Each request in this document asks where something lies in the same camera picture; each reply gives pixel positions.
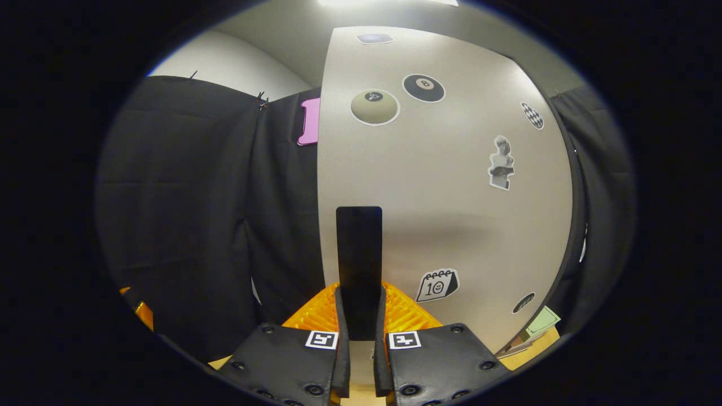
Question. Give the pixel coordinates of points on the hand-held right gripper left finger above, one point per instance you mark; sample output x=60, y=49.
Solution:
x=342, y=372

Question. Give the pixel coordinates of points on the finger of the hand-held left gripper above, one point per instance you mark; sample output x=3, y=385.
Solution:
x=141, y=313

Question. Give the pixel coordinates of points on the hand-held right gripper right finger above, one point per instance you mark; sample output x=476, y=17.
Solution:
x=382, y=372

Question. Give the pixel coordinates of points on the white cabinet door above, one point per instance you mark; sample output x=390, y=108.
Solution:
x=451, y=197

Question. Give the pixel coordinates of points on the black backdrop cloth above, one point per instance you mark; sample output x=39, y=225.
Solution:
x=180, y=225

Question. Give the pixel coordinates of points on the dark grey book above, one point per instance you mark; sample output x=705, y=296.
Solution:
x=513, y=351

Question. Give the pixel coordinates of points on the brown cover book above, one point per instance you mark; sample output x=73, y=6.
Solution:
x=527, y=341

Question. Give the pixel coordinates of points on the green cover book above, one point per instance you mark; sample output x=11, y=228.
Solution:
x=542, y=322

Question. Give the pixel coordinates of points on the ceiling light panel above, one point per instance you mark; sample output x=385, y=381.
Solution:
x=389, y=2

